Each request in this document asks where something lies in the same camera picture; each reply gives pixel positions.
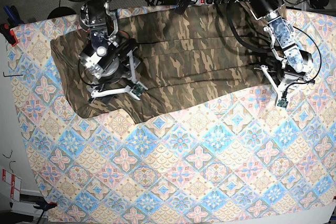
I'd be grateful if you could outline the blue red clamp upper left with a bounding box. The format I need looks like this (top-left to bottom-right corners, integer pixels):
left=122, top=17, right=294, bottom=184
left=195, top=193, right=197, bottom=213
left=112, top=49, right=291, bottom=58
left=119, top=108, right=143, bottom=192
left=1, top=5, right=24, bottom=47

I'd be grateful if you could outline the white power strip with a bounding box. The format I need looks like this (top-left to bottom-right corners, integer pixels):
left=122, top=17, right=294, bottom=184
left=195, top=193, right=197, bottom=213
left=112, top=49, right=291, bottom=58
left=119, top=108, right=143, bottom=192
left=190, top=0, right=229, bottom=6

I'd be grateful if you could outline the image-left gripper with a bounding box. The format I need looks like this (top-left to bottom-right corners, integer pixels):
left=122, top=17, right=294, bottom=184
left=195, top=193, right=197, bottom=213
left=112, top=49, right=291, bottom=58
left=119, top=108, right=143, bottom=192
left=88, top=49, right=148, bottom=102

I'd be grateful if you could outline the camouflage T-shirt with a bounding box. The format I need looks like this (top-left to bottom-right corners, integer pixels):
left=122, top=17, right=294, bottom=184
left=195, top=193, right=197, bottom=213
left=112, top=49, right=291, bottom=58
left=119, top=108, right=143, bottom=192
left=50, top=5, right=278, bottom=123

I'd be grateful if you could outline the black hex key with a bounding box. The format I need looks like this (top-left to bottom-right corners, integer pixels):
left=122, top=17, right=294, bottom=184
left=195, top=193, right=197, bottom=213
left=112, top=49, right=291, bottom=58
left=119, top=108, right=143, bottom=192
left=3, top=71, right=23, bottom=78

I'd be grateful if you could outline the blue clamp lower left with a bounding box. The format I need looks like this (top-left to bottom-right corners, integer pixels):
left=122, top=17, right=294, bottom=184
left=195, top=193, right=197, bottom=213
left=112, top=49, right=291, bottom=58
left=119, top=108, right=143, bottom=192
left=33, top=201, right=57, bottom=211

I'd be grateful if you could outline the red white label card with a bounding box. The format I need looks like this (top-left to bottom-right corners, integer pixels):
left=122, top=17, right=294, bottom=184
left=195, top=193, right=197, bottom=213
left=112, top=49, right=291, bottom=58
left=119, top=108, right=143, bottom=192
left=1, top=169, right=22, bottom=202

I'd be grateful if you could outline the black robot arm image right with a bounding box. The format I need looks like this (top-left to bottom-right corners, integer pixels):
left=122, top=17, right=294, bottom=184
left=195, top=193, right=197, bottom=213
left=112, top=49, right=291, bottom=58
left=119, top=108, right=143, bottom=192
left=226, top=0, right=315, bottom=108

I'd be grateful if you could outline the patterned tile tablecloth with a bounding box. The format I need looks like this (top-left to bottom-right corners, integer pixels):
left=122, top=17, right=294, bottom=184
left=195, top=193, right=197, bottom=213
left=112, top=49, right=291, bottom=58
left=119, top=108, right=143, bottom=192
left=6, top=10, right=335, bottom=223

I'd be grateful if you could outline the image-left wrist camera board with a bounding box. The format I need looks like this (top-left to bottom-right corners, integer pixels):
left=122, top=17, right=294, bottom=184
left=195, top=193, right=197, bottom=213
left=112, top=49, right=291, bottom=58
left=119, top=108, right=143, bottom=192
left=132, top=83, right=146, bottom=98

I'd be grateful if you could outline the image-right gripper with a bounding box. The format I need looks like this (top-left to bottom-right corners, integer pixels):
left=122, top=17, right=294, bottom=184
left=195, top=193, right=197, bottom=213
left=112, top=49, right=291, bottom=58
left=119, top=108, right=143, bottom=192
left=254, top=63, right=315, bottom=106

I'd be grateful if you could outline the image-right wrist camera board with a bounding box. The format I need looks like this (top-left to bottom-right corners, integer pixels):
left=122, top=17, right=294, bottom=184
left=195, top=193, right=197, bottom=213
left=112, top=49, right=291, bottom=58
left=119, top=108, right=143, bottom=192
left=277, top=98, right=288, bottom=108

